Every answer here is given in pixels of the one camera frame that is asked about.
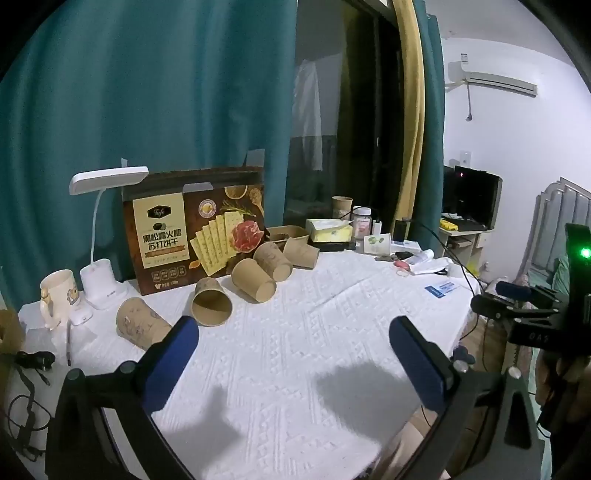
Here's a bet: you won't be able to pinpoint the wide teal curtain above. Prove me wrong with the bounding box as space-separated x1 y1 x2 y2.
0 0 298 310

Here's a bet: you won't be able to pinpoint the yellow curtain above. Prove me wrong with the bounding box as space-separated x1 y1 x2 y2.
392 0 426 224

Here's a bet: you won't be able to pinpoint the blue and white card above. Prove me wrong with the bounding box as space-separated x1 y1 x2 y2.
424 280 460 296

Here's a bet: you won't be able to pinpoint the white papers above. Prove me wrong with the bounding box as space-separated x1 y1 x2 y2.
406 249 452 277

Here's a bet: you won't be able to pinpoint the grey padded headboard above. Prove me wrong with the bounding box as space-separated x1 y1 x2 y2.
526 176 591 296

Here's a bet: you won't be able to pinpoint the small wooden side desk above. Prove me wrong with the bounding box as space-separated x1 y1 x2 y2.
438 225 491 280

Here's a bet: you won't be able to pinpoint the yellow tissue box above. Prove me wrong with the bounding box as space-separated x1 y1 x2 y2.
305 218 355 243

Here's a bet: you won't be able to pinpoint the white desk lamp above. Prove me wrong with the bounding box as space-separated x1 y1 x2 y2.
69 166 149 311

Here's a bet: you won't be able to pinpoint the black cable with plug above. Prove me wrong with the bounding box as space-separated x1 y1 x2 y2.
6 350 57 462

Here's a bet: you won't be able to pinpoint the black monitor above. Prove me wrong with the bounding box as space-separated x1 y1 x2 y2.
443 165 504 232

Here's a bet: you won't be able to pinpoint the white ceramic mug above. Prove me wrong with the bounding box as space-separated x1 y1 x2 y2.
39 269 81 329

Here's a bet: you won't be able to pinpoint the white box with green print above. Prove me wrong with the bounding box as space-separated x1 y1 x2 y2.
362 234 393 256

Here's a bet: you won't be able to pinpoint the thin black cable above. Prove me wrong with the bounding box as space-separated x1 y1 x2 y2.
410 222 486 297

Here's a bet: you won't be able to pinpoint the narrow teal curtain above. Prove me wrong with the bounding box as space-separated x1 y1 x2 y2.
412 0 447 243

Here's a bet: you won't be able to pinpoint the clear jar with lid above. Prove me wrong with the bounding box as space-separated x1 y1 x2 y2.
352 207 373 236

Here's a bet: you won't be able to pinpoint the white air conditioner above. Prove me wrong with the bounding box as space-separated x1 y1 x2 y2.
445 61 539 97

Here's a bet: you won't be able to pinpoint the brown cracker box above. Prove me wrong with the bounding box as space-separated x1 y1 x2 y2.
121 166 267 296

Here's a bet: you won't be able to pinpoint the white textured tablecloth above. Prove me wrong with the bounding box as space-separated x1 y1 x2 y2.
0 249 481 480

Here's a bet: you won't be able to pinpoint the brown paper cup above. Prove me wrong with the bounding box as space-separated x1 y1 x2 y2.
331 196 354 221
283 237 320 270
231 258 277 304
191 277 232 328
253 241 293 282
115 296 174 350

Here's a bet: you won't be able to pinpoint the dark glass door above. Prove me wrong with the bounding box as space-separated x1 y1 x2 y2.
283 0 409 228

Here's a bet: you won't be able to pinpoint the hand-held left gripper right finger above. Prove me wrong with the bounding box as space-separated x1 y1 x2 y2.
389 315 555 480

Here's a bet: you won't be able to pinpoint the brown bag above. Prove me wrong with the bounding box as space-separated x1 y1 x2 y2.
0 308 26 355

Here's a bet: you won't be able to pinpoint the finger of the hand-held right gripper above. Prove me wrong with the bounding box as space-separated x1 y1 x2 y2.
470 294 563 325
495 281 533 300

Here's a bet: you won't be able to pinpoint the person's right hand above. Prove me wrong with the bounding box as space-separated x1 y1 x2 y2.
534 348 591 418

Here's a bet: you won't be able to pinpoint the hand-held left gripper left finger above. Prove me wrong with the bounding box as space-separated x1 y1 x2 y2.
45 315 200 480

